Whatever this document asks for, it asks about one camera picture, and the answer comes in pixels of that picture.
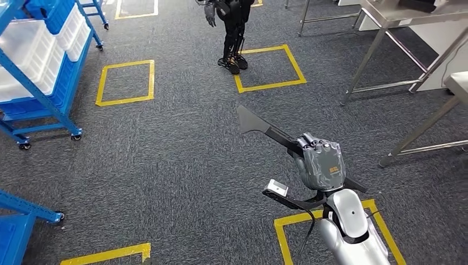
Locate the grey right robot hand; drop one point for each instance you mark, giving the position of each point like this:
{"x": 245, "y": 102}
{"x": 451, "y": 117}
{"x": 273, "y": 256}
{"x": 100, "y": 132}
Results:
{"x": 323, "y": 168}

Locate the black plastic frame part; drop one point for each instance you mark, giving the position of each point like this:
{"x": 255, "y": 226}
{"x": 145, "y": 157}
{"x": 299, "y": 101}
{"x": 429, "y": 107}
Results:
{"x": 252, "y": 122}

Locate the stainless steel workbench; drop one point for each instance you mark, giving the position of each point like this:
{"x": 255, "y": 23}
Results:
{"x": 457, "y": 86}

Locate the blue metal shelf rack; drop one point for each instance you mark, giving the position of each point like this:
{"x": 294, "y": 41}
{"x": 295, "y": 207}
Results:
{"x": 22, "y": 206}

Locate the yellow floor tape square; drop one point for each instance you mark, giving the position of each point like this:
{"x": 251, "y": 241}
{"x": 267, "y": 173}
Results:
{"x": 109, "y": 254}
{"x": 124, "y": 99}
{"x": 270, "y": 86}
{"x": 135, "y": 15}
{"x": 281, "y": 234}

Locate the black humanoid robot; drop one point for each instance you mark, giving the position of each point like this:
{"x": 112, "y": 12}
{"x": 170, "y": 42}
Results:
{"x": 234, "y": 22}

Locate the black flat object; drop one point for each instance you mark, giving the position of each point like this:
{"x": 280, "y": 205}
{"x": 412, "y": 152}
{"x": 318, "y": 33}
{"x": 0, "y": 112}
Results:
{"x": 417, "y": 5}

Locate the blue plastic bin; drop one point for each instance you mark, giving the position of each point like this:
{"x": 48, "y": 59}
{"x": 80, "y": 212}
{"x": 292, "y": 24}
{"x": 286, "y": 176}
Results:
{"x": 64, "y": 87}
{"x": 55, "y": 14}

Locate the blue wheeled bin rack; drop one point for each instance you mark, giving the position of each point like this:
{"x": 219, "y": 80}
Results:
{"x": 44, "y": 128}

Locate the white plastic bin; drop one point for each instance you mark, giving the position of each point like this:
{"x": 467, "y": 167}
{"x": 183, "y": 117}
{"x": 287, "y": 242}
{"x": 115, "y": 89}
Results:
{"x": 75, "y": 33}
{"x": 25, "y": 47}

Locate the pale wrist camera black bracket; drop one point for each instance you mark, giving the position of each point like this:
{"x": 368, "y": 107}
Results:
{"x": 276, "y": 188}

